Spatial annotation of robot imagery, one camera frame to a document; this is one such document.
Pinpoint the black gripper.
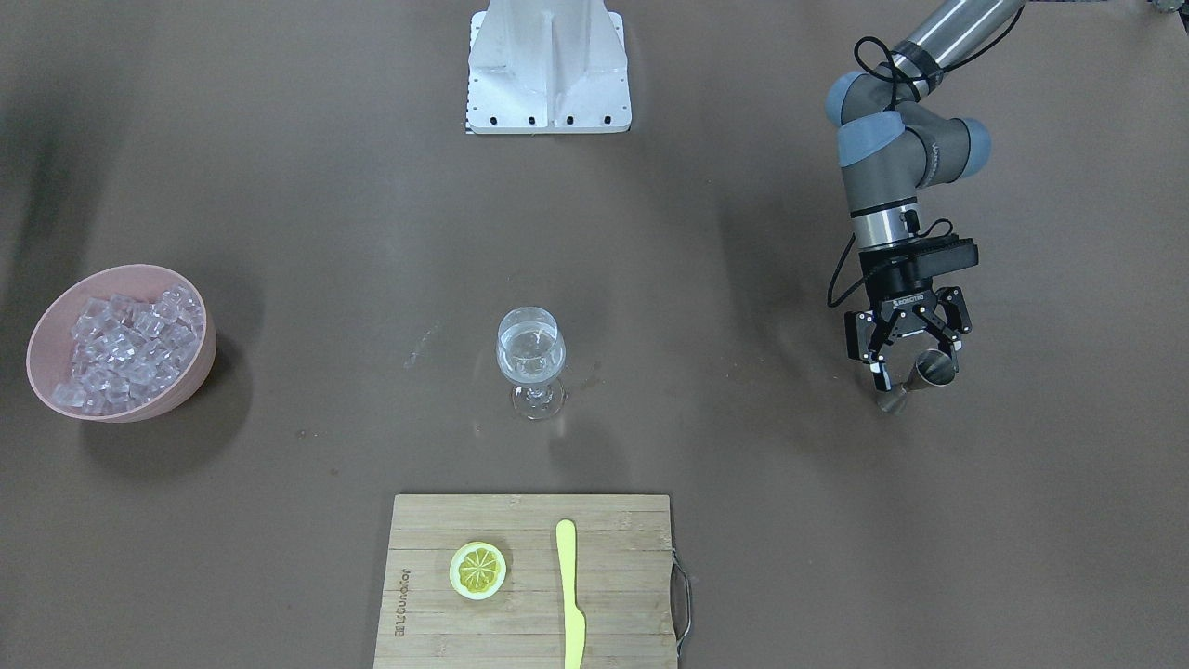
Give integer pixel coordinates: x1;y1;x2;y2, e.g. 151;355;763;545
843;253;973;393

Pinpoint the steel double jigger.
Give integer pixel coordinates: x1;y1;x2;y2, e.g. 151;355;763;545
876;348;960;415

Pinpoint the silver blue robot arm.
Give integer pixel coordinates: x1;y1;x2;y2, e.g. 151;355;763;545
825;1;1025;393

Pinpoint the clear wine glass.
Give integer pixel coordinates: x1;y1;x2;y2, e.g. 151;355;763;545
493;308;568;422

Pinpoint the clear ice cubes pile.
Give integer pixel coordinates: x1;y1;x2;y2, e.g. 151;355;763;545
48;283;205;416

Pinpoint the bamboo cutting board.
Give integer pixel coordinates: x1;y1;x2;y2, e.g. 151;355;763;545
372;492;687;668

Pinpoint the yellow plastic knife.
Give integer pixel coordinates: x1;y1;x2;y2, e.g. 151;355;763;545
555;519;587;668

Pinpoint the yellow lemon slice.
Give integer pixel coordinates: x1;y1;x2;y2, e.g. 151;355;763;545
449;542;508;601

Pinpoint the pink bowl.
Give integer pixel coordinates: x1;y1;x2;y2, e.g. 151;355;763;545
25;264;216;423

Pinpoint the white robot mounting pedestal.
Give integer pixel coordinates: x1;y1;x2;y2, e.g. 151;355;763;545
464;1;633;135

